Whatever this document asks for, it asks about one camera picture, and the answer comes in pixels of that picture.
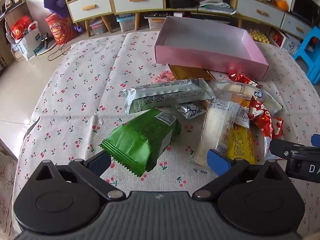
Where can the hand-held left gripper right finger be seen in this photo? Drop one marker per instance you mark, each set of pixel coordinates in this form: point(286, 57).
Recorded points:
point(218, 161)

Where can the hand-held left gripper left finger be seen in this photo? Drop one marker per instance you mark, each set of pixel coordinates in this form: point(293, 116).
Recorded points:
point(98, 163)

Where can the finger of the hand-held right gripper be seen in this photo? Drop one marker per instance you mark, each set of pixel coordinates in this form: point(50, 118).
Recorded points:
point(280, 148)
point(316, 140)

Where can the yellow snack packet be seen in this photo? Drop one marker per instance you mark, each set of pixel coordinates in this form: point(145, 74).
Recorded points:
point(241, 145)

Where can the clear long bread packet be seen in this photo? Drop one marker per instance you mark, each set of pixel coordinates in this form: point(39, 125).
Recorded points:
point(215, 132)

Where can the red white snack packet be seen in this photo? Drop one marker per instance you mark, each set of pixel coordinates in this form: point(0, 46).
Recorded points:
point(262, 120)

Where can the orange white snack packet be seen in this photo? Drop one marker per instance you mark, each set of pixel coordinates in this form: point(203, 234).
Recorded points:
point(241, 113)

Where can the small silver snack packet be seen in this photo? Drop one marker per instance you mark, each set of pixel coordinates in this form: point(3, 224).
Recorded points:
point(191, 111)

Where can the clear pastry packet blue label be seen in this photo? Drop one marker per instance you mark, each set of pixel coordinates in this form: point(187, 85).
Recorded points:
point(235, 88)

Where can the red gold candy packet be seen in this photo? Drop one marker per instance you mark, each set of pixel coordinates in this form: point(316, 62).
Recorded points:
point(241, 78)

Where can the pale green long snack packet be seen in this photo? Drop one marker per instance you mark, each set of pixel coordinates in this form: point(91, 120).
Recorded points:
point(167, 95)

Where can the brown snack packet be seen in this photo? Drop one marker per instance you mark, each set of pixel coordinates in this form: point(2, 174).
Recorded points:
point(190, 73)

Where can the pink granola bar packet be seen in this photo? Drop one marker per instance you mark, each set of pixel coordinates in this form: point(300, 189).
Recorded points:
point(165, 76)

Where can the pink cardboard box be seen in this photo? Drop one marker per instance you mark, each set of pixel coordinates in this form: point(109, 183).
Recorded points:
point(200, 60)

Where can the cherry print tablecloth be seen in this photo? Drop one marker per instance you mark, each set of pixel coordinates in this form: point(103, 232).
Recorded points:
point(82, 92)

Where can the blue plastic stool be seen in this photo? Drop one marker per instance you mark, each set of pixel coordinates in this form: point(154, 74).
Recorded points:
point(308, 55)

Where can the white plastic crate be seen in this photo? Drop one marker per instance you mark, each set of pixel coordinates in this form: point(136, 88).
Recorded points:
point(287, 43)

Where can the yellow egg tray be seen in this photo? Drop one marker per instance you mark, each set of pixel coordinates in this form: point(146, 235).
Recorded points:
point(258, 36)

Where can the microwave oven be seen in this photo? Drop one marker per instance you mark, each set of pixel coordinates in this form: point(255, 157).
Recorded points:
point(305, 7)

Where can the white shopping bag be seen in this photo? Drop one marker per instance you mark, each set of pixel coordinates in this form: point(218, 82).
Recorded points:
point(28, 45)

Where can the round red printed bag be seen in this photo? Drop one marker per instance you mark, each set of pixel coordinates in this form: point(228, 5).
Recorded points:
point(58, 31)

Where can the orange fruit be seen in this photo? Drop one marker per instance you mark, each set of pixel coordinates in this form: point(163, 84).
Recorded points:
point(282, 5)

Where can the clear storage box blue lid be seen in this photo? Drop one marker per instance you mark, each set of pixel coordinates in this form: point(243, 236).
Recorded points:
point(126, 23)

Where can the red gift bag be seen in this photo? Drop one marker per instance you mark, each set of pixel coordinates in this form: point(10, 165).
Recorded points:
point(21, 27)

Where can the purple hat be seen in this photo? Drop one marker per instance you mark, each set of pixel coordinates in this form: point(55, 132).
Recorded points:
point(56, 2)

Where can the wooden cabinet with white drawers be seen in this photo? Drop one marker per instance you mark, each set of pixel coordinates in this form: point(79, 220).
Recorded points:
point(137, 0)

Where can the wooden bookshelf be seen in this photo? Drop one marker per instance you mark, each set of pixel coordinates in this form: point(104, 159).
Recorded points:
point(10, 10)

